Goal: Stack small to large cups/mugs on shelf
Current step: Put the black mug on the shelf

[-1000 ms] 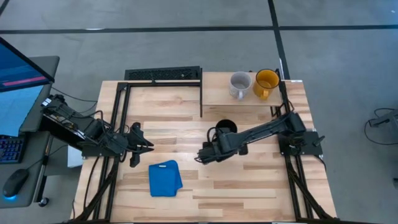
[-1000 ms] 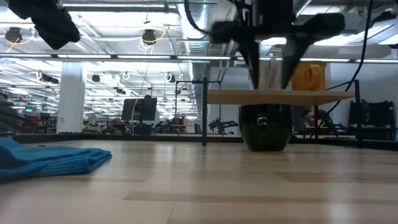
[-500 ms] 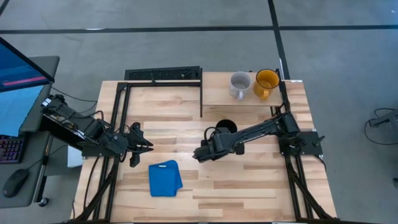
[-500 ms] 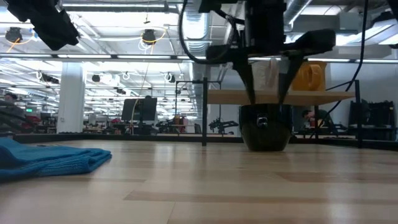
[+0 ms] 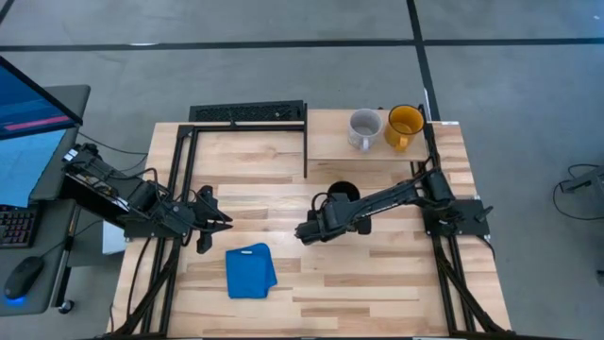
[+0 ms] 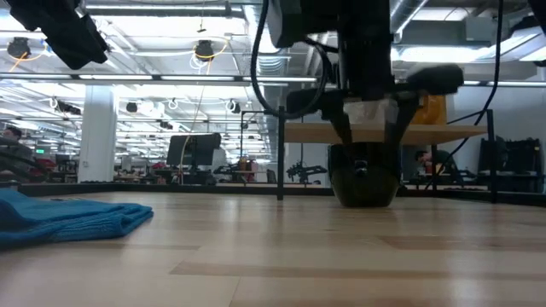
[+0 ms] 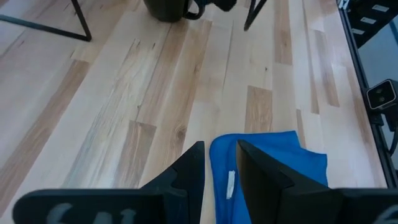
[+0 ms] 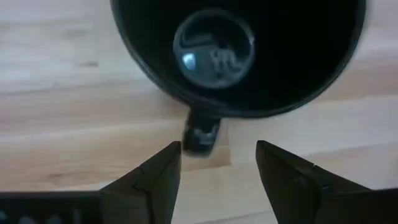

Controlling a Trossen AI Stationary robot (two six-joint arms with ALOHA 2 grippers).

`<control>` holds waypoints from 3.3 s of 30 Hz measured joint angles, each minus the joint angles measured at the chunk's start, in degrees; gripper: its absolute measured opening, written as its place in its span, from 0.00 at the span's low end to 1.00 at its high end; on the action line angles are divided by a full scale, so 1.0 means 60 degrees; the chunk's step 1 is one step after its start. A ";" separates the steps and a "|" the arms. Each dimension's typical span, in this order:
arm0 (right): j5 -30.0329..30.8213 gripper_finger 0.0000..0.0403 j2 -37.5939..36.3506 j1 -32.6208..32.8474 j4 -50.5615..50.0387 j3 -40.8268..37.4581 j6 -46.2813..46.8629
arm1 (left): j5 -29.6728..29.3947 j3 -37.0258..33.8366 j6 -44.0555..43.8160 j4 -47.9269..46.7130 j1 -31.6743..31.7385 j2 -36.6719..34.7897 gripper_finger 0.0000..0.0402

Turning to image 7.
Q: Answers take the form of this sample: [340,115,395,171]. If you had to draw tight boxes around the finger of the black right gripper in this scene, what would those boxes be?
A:
[201,0,238,12]

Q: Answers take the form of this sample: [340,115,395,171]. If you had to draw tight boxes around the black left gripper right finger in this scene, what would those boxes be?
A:
[237,139,398,224]

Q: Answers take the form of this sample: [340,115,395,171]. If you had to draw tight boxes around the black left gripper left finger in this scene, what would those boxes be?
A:
[12,140,206,224]

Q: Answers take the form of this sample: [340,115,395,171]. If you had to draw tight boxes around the black glossy mug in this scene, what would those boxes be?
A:
[142,0,206,23]

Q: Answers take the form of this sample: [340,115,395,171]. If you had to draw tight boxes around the wooden shelf with black legs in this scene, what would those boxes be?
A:
[0,0,268,42]

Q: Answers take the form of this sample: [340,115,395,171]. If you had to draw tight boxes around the blue folded cloth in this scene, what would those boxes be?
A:
[208,130,329,224]

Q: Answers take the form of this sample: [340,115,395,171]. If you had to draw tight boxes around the black device with white labels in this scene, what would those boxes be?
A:
[341,0,398,49]

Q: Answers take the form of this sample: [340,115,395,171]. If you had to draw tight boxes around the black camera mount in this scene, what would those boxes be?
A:
[374,108,398,156]

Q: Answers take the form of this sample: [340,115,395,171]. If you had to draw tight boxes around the black front frame crossbar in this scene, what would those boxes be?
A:
[337,0,398,189]

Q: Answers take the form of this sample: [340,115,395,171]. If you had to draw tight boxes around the table-level camera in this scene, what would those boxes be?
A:
[366,78,398,110]

